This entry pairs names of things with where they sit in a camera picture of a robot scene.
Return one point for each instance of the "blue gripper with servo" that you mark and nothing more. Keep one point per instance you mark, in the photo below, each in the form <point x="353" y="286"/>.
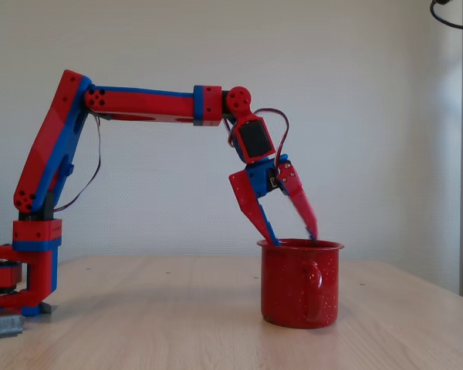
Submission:
<point x="261" y="182"/>

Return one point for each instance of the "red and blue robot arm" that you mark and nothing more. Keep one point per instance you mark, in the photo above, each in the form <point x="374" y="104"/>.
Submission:
<point x="50" y="154"/>

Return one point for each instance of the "red enamel mug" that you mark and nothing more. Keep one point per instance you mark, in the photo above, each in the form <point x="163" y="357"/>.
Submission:
<point x="293" y="289"/>

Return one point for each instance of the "small dark grey base wedge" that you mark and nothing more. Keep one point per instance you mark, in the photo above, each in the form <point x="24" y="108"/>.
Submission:
<point x="48" y="307"/>

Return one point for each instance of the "grey metal table clamp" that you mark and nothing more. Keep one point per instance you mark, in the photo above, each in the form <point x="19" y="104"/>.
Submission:
<point x="2" y="327"/>

